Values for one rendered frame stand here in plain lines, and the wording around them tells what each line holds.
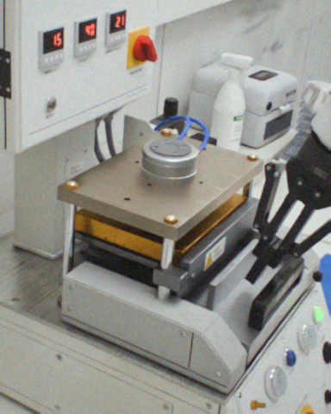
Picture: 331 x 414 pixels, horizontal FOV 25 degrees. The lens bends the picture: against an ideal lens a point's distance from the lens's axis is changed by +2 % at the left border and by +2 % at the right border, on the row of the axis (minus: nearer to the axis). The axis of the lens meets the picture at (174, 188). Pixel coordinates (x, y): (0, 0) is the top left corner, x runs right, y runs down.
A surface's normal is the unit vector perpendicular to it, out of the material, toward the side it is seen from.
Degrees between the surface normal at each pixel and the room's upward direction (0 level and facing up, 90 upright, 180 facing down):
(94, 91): 90
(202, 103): 90
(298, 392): 65
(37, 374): 90
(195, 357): 90
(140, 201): 0
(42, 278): 0
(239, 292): 0
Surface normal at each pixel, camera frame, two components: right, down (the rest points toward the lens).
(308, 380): 0.83, -0.12
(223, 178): 0.09, -0.90
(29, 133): 0.87, 0.29
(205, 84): -0.56, 0.25
